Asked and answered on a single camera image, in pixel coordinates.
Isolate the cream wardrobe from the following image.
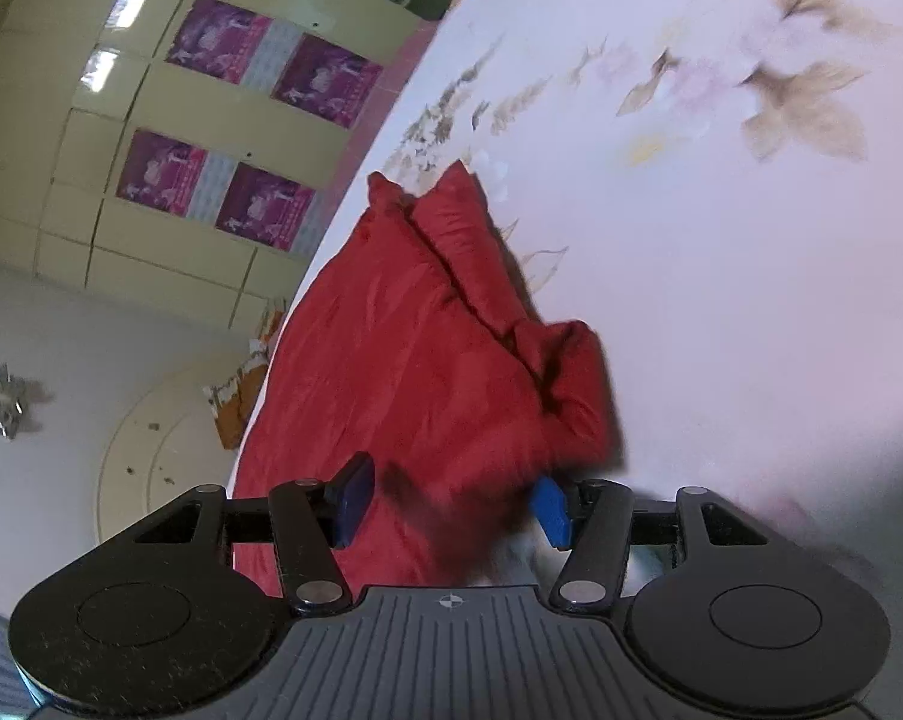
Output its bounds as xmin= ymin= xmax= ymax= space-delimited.
xmin=0 ymin=0 xmax=456 ymax=332

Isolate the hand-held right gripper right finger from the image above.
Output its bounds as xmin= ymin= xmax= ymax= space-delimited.
xmin=530 ymin=475 xmax=772 ymax=613

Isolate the cream curved headboard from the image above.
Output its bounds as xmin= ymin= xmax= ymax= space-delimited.
xmin=94 ymin=362 xmax=263 ymax=542

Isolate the purple wall poster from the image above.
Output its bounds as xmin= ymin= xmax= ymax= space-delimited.
xmin=270 ymin=35 xmax=386 ymax=130
xmin=214 ymin=163 xmax=326 ymax=254
xmin=114 ymin=128 xmax=237 ymax=221
xmin=165 ymin=0 xmax=303 ymax=92

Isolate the silver wall lamp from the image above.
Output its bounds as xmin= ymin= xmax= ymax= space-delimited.
xmin=0 ymin=362 xmax=34 ymax=441

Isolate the floral white bed sheet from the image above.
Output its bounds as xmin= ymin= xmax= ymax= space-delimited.
xmin=230 ymin=0 xmax=903 ymax=597

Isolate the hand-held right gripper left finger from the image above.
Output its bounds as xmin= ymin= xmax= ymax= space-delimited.
xmin=131 ymin=452 xmax=378 ymax=617

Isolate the red down jacket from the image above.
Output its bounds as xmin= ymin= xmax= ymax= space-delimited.
xmin=230 ymin=160 xmax=626 ymax=595

